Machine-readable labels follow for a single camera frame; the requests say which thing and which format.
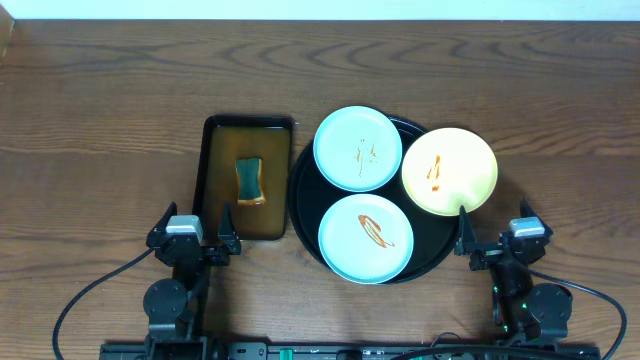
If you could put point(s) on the black rectangular water tray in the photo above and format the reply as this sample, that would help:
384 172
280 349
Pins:
226 139

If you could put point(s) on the yellow plate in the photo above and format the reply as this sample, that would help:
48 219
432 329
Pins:
449 168

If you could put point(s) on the light blue plate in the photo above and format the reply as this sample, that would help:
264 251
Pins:
366 239
357 149

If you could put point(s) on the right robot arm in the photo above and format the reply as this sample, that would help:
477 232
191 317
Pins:
527 313

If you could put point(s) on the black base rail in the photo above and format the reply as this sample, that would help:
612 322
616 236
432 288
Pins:
261 351

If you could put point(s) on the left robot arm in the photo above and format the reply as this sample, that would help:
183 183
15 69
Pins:
176 306

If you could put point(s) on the green and yellow sponge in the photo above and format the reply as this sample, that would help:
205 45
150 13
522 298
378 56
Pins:
249 179

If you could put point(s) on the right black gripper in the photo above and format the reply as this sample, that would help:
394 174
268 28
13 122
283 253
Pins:
488 253

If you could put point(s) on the round black serving tray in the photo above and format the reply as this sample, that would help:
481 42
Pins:
310 195

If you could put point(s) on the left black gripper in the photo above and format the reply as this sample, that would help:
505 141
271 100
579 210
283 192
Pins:
198 250

